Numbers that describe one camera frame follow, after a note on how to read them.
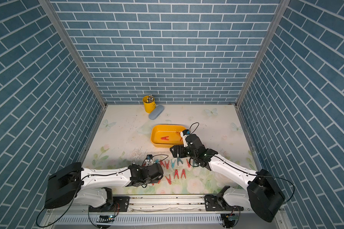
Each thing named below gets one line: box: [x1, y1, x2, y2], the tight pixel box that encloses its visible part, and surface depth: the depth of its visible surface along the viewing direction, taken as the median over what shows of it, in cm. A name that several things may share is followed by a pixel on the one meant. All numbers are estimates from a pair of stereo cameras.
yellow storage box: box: [150, 124, 187, 148], surface depth 104 cm
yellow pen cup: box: [142, 95, 157, 114], surface depth 111 cm
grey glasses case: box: [148, 104, 165, 120], surface depth 115 cm
